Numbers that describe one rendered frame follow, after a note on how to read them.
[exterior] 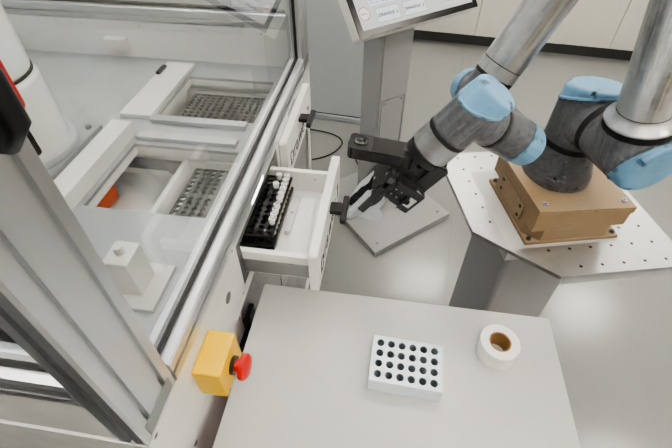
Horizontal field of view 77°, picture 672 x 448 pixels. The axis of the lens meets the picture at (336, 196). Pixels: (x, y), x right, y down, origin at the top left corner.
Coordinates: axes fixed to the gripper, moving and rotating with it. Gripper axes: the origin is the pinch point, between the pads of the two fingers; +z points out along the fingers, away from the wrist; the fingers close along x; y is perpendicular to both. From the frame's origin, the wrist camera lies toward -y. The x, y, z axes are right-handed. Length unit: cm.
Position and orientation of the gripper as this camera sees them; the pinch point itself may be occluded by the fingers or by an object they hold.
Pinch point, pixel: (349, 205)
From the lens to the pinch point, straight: 84.9
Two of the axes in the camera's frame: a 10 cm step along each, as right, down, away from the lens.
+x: 1.4, -6.8, 7.2
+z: -5.7, 5.4, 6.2
